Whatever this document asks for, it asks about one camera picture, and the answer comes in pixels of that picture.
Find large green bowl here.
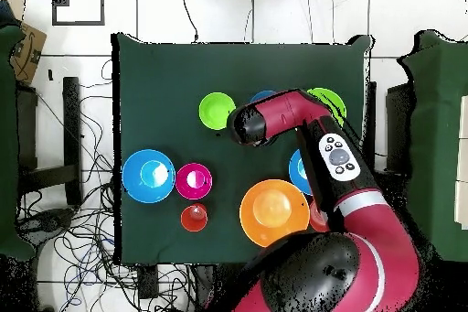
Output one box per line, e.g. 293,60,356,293
306,87,347,128

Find small pink bowl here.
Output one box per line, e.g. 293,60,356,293
175,162,214,200

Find large yellow bowl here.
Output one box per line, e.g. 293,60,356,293
239,178,311,248

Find dark green table cloth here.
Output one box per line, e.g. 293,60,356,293
111,32,374,265

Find large blue bowl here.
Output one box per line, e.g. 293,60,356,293
121,149,177,204
288,148,314,197

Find orange bowl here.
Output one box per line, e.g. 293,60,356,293
309,199,331,233

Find black floor cable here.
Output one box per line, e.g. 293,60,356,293
177,0,199,43

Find black floor stand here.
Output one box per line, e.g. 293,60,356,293
16,76,83,207
364,80,416,181

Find green cloth covered table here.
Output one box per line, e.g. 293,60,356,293
398,29,468,262
0,24,36,262

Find cardboard box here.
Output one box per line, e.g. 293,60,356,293
8,20,48,87

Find orange cup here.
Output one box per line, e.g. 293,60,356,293
180,202,209,233

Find black chair base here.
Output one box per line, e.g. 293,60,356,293
16,207,76,245

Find small green bowl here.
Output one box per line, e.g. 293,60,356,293
197,91,238,131

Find black power strip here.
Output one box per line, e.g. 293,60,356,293
137,265,160,300

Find small ribbed blue bowl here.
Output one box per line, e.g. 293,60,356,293
250,89,278,103

